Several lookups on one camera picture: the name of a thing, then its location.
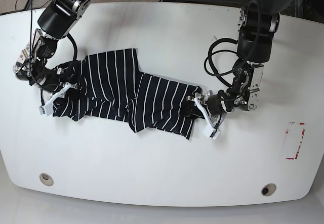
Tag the red tape corner marking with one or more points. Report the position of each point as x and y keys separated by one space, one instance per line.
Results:
x=293 y=140

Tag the left table cable grommet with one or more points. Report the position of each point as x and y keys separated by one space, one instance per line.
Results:
x=46 y=179

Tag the right table cable grommet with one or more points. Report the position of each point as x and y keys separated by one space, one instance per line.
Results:
x=268 y=189

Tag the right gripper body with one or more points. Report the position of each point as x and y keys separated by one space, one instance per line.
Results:
x=55 y=82

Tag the navy white striped t-shirt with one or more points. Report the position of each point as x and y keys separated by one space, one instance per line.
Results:
x=113 y=87

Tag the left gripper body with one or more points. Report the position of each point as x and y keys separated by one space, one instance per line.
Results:
x=213 y=107

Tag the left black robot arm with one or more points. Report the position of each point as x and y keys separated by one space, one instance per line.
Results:
x=258 y=23

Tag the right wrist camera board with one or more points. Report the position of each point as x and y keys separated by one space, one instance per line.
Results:
x=46 y=109

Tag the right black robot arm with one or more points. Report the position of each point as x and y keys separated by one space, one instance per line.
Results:
x=55 y=23

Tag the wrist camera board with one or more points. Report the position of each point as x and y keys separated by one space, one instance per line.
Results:
x=211 y=132
x=46 y=109

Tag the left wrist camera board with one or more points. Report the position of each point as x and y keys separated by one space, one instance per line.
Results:
x=211 y=132

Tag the table cable grommet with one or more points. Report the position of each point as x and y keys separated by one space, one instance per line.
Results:
x=268 y=189
x=46 y=179

